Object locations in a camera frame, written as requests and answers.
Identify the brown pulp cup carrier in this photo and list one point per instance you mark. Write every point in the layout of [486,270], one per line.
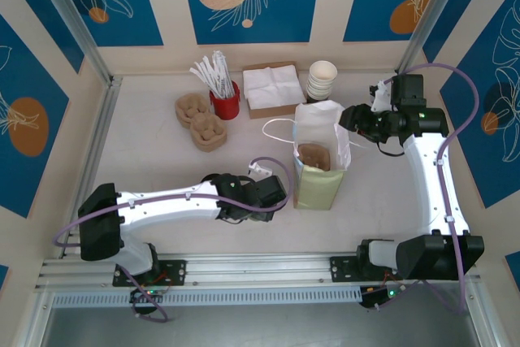
[315,156]

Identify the white and green paper bag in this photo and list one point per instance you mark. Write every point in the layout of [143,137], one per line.
[317,188]

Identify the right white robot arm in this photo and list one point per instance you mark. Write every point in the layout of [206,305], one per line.
[434,184]

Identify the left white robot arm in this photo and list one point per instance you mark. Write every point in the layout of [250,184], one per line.
[162,213]

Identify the white paper cup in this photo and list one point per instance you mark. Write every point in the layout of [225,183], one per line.
[315,91]
[315,85]
[323,70]
[315,96]

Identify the cardboard napkin box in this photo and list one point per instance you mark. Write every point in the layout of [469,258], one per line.
[272,113]

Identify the white paper napkins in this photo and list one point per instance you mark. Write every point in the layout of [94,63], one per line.
[272,83]

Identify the red straw holder cup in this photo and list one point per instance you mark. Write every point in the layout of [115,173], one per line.
[225,107]

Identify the white paper wrapped straw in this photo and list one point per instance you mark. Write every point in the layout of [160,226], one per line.
[232,89]
[226,75]
[199,80]
[210,70]
[219,66]
[204,75]

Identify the grey metal panel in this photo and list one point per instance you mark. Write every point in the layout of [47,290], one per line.
[260,326]

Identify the left base controller board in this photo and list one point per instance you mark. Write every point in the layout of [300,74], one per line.
[142,295]

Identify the base controller board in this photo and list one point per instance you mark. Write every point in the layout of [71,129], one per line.
[371,298]
[142,295]

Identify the right base controller board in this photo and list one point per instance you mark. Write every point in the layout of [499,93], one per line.
[371,298]

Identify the aluminium mounting rail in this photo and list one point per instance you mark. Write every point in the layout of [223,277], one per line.
[260,267]

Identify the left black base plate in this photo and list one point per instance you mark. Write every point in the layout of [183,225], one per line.
[174,271]

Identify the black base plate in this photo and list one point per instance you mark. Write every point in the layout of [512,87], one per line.
[174,271]
[339,267]

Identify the aluminium frame post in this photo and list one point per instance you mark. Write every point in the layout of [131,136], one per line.
[434,9]
[68,9]

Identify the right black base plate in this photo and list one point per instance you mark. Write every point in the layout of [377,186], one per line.
[339,267]

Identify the aluminium side rail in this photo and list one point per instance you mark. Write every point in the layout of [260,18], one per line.
[99,127]
[483,314]

